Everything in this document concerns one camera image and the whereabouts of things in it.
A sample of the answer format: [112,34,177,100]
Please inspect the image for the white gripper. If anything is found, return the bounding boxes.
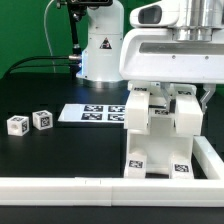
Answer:
[119,28,224,112]

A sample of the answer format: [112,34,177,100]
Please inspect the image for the white chair seat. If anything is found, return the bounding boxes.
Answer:
[126,108,193,177]

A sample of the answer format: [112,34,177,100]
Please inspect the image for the white cube nut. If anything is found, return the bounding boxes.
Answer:
[32,110,53,130]
[7,115,29,136]

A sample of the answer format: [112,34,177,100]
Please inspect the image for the white cube nut front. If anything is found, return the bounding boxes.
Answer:
[7,115,29,136]

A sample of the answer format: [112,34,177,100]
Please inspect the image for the white long chair back bar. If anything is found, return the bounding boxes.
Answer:
[124,81,203,135]

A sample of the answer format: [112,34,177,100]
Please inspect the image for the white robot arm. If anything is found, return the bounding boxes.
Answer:
[118,0,224,104]

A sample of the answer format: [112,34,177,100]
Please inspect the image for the white tag base sheet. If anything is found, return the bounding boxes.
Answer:
[58,104,125,123]

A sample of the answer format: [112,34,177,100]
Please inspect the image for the white L-shaped fence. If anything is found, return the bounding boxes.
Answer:
[0,137,224,207]

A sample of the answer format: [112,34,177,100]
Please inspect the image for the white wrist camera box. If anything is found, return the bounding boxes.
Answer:
[129,0,180,28]

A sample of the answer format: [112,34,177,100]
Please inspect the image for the grey cable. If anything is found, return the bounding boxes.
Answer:
[43,0,58,74]

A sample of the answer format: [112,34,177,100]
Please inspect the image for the black cables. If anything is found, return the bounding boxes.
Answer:
[6,55,83,76]

